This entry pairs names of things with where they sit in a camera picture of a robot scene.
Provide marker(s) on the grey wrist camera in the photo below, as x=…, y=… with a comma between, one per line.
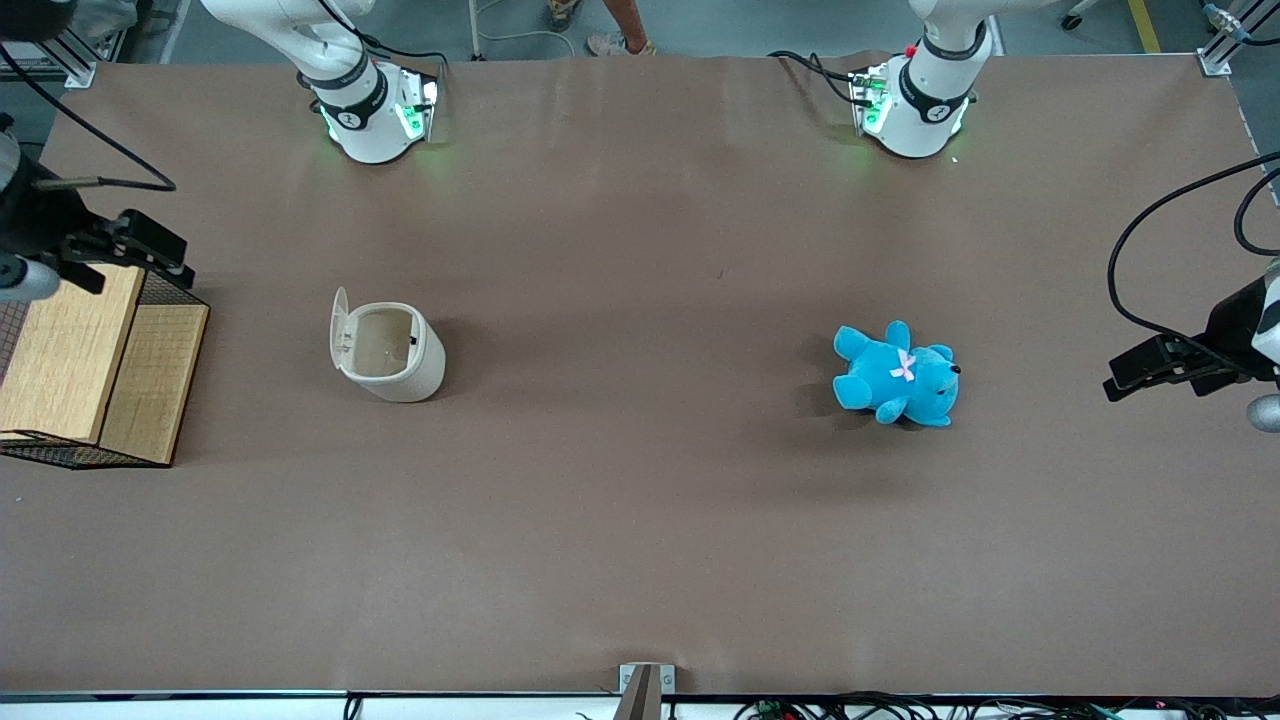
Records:
x=1264, y=413
x=28, y=280

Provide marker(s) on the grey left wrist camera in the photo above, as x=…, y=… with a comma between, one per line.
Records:
x=1264, y=413

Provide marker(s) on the brown table cover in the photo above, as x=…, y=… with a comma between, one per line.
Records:
x=640, y=520

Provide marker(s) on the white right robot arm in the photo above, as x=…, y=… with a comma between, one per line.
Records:
x=355, y=95

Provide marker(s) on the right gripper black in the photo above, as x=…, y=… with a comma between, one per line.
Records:
x=40, y=222

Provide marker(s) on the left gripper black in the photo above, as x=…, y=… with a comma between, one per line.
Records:
x=1231, y=327

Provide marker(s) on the white lidded trash can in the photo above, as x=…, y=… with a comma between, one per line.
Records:
x=425, y=360

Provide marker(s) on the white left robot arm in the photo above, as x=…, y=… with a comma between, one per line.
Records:
x=925, y=100

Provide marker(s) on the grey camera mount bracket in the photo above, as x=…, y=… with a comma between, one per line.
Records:
x=645, y=690

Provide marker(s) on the aluminium frame post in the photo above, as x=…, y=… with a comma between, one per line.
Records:
x=70, y=58
x=1232, y=38

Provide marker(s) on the blue teddy bear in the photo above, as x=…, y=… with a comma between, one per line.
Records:
x=890, y=375

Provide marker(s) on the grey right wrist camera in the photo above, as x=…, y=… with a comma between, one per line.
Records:
x=28, y=280

